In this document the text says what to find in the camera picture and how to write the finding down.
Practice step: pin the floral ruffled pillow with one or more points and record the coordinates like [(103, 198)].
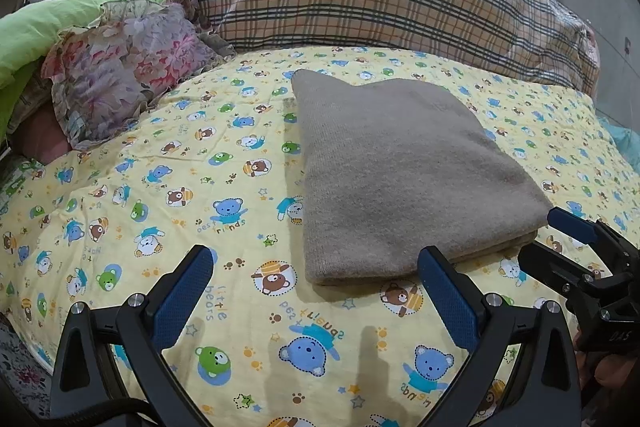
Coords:
[(130, 57)]

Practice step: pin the yellow bear-print bed sheet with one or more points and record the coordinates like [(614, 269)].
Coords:
[(150, 157)]

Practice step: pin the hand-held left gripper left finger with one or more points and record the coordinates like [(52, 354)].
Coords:
[(182, 302)]

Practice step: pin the floral bedspread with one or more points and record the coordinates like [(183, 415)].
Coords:
[(20, 367)]

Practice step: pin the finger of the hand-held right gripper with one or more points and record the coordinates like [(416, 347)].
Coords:
[(570, 224), (547, 267)]

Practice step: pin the beige knit sweater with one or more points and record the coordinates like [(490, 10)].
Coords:
[(400, 167)]

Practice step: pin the teal cloth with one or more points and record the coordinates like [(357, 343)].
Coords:
[(622, 137)]

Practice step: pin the green blanket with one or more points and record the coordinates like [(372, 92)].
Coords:
[(40, 22)]

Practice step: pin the person's right hand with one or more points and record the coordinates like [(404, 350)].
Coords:
[(607, 369)]

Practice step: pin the pink pillow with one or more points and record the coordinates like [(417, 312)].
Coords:
[(40, 137)]

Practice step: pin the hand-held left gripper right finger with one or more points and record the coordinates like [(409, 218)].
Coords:
[(447, 302)]

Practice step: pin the wall switch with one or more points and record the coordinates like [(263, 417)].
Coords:
[(627, 45)]

